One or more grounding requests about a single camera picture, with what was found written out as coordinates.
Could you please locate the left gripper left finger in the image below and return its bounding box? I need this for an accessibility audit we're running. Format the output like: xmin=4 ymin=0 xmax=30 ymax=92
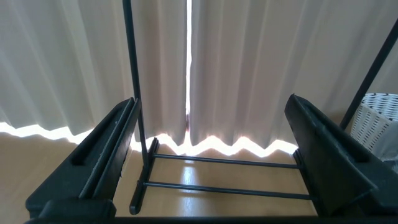
xmin=25 ymin=96 xmax=142 ymax=219

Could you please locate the black clothes rack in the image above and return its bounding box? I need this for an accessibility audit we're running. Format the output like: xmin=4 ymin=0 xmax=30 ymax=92
xmin=121 ymin=0 xmax=398 ymax=216

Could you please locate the white laundry basket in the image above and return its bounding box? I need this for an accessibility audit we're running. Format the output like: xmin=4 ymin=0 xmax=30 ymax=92
xmin=349 ymin=92 xmax=398 ymax=154

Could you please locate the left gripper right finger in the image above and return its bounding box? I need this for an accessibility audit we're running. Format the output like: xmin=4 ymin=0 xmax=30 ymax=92
xmin=284 ymin=93 xmax=398 ymax=217

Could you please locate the beige curtain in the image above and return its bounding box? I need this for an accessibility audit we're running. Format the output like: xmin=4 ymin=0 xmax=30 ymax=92
xmin=0 ymin=0 xmax=398 ymax=150

